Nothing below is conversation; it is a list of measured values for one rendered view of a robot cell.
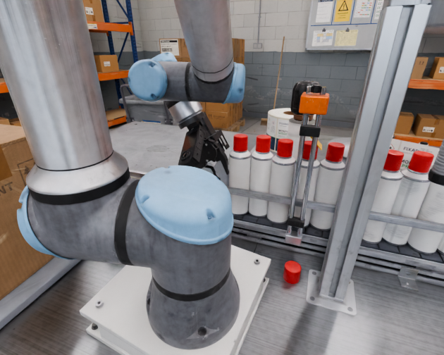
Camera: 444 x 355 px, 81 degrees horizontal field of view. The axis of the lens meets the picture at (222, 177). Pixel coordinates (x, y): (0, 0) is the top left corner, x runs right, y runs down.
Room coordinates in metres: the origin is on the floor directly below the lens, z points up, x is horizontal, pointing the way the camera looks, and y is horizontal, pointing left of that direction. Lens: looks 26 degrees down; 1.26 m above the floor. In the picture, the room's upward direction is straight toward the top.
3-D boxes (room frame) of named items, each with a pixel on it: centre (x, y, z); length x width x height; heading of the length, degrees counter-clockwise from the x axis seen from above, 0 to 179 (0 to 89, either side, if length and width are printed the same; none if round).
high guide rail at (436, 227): (0.58, 0.06, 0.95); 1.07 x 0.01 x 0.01; 70
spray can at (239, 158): (0.58, -0.04, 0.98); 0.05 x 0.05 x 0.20
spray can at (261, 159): (0.57, -0.09, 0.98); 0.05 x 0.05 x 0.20
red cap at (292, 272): (0.40, -0.15, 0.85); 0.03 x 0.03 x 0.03
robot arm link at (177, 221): (0.29, 0.05, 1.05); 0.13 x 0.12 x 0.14; 82
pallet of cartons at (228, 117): (4.55, 0.28, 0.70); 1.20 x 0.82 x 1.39; 69
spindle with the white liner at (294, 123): (0.81, -0.25, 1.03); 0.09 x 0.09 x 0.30
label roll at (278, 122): (1.08, -0.29, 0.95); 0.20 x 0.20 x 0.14
